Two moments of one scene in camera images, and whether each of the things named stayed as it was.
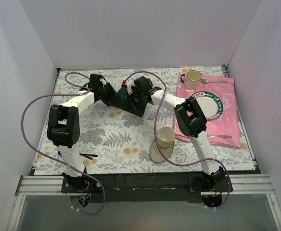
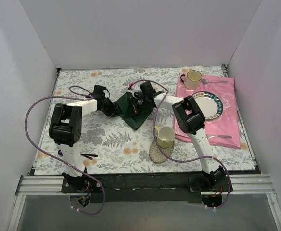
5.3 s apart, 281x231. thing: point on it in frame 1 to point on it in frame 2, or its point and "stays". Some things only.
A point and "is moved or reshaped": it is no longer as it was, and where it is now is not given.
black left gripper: [110, 94] to [112, 109]
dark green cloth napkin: [123, 102] is moved or reshaped
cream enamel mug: [192, 79] stays
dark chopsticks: [89, 155] stays
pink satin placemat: [223, 131] stays
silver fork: [210, 136] stays
